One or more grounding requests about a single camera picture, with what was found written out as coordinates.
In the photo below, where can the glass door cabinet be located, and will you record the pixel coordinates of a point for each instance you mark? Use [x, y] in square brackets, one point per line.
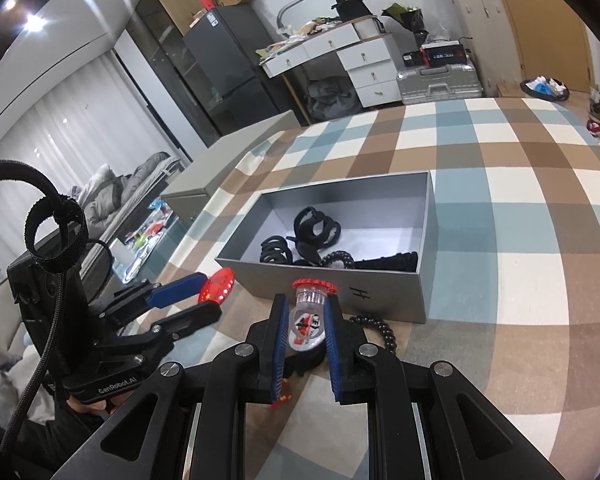
[175, 60]

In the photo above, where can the cluttered coffee table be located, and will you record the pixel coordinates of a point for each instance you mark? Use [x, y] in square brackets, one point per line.
[145, 240]

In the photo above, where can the silver suitcase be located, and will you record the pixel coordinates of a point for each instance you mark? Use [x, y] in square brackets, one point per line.
[440, 85]

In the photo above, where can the black red electronic device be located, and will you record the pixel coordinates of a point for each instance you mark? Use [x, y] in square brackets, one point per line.
[442, 55]

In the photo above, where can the person's left forearm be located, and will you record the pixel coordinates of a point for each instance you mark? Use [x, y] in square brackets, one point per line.
[30, 445]

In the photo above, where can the black wrapped bouquet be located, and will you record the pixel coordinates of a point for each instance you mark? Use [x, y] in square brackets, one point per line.
[405, 17]

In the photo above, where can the white suitcase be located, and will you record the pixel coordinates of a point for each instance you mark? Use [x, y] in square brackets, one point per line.
[480, 35]

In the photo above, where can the wooden door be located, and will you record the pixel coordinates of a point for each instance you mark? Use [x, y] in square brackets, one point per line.
[545, 35]

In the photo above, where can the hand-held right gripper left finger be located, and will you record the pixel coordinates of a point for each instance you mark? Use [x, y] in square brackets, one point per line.
[279, 350]

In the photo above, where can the grey clothes pile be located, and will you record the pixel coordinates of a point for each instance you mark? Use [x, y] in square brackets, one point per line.
[332, 97]

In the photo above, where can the grey cardboard box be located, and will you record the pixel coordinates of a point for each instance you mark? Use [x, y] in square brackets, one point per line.
[380, 295]

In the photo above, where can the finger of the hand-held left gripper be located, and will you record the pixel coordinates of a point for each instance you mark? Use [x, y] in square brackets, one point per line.
[180, 287]
[190, 317]

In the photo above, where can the sofa with grey blankets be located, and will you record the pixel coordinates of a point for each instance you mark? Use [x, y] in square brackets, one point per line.
[125, 190]

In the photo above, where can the white curtain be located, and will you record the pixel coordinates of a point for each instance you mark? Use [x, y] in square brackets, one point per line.
[55, 150]

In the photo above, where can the black bag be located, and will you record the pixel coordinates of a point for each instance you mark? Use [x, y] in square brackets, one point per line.
[352, 11]

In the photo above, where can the grey arc desk lamp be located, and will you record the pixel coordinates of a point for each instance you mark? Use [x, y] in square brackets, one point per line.
[300, 0]

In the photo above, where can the red box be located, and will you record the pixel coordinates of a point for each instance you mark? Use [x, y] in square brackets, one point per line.
[205, 0]

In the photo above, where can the tall cardboard box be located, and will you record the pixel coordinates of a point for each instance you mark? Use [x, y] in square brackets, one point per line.
[175, 2]

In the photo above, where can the trash bin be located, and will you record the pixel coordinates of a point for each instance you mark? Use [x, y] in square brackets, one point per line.
[545, 89]

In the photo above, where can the dark grey refrigerator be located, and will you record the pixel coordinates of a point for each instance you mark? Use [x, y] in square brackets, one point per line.
[230, 70]

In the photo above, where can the person's left hand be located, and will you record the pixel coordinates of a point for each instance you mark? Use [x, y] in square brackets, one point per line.
[87, 405]

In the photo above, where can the red oval hair clip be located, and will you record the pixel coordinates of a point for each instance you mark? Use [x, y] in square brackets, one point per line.
[219, 285]

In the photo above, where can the long black hair clip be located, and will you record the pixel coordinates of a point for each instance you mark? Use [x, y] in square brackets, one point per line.
[390, 262]

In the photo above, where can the white desk with drawers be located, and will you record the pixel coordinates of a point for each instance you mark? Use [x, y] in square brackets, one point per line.
[375, 72]

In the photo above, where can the black round hair claw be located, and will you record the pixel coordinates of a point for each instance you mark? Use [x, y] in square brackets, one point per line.
[325, 232]

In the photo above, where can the clear red hair accessory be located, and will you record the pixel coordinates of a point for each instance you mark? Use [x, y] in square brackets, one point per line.
[310, 310]

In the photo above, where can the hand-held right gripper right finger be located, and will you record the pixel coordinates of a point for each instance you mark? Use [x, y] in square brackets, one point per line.
[333, 350]

